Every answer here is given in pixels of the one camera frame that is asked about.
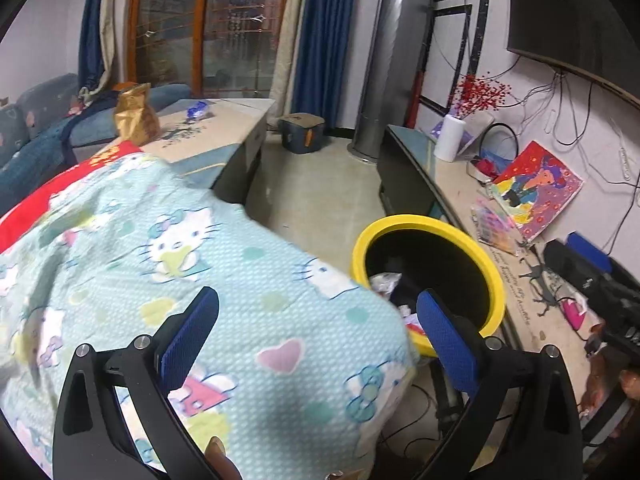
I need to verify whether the red berry branch decoration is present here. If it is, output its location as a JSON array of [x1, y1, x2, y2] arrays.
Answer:
[[449, 75, 511, 120]]

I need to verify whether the Hello Kitty light blue blanket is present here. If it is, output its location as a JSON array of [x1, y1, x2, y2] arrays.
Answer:
[[1, 153, 415, 479]]

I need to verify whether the blue curtain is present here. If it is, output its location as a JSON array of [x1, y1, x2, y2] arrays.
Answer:
[[291, 0, 354, 128], [78, 0, 105, 94]]

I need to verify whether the blue curtain right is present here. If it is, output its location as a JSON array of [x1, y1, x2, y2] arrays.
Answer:
[[291, 0, 354, 128]]

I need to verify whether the blue white wrapper on table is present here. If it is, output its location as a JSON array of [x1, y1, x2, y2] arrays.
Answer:
[[186, 101, 209, 122]]

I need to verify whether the colourful red painting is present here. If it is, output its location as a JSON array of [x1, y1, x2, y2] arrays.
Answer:
[[489, 141, 584, 245]]

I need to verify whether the silver tower air conditioner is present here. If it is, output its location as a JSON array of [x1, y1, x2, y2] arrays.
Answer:
[[348, 0, 433, 164]]

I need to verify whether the blue curtain left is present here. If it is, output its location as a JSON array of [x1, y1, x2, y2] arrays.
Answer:
[[78, 0, 105, 94]]

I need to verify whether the black wall television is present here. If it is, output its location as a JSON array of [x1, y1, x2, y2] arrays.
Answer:
[[508, 0, 639, 106]]

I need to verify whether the yellow rimmed black trash bin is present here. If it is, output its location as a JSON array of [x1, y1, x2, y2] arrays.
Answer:
[[350, 214, 506, 337]]

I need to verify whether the white plastic bag in bin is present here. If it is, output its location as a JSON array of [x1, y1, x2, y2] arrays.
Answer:
[[369, 272, 402, 299]]

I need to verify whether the beige grey coffee table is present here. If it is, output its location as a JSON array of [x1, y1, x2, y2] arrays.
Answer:
[[142, 99, 273, 207]]

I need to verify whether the white paper towel roll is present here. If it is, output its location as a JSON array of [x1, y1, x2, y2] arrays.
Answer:
[[434, 114, 465, 162]]

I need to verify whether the colourful bead palette sheet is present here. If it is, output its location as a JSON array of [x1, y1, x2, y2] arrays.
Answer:
[[470, 196, 523, 257]]

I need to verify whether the person's left hand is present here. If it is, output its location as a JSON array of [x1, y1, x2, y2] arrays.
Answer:
[[204, 437, 242, 480]]

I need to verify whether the long tv cabinet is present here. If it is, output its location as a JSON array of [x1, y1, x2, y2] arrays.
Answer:
[[376, 125, 597, 399]]

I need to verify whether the blue grey sofa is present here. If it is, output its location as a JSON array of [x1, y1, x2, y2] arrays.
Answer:
[[0, 71, 194, 216]]

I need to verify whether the person's right hand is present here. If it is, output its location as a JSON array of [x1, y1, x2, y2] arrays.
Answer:
[[579, 344, 639, 418]]

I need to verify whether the wooden framed glass door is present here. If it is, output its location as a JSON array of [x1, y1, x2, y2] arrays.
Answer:
[[125, 0, 286, 98]]

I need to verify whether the gold foil snack bag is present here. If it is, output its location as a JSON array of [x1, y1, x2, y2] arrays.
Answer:
[[114, 84, 160, 146]]

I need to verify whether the red blanket underneath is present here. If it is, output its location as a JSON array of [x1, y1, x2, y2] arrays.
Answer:
[[0, 141, 142, 252]]

